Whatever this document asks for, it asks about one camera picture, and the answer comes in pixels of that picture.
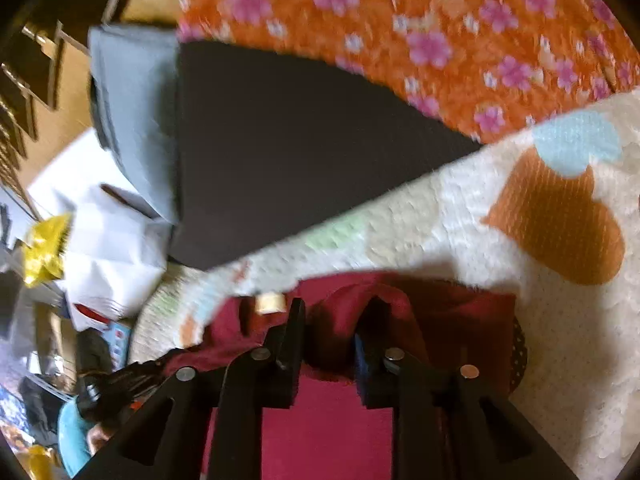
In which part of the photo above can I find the yellow plastic bag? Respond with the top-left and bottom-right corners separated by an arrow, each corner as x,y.
23,212 -> 73,288

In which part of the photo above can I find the black fabric mat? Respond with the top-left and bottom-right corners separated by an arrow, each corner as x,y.
169,41 -> 480,270

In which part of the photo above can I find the white heart-patterned quilt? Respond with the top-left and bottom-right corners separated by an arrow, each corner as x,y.
129,91 -> 639,479

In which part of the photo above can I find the person's left hand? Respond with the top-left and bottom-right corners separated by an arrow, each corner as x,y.
87,422 -> 119,456

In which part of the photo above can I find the orange floral bedsheet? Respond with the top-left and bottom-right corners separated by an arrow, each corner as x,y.
179,0 -> 639,143

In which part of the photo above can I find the grey folded cloth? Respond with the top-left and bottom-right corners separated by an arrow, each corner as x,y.
89,25 -> 179,224

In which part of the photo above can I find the blue colourful toy box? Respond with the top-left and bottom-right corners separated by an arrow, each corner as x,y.
102,322 -> 131,366

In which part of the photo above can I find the maroon long-sleeve shirt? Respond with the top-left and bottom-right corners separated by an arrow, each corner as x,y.
162,270 -> 526,480

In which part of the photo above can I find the white paper bag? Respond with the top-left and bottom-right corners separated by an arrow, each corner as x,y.
63,186 -> 171,332

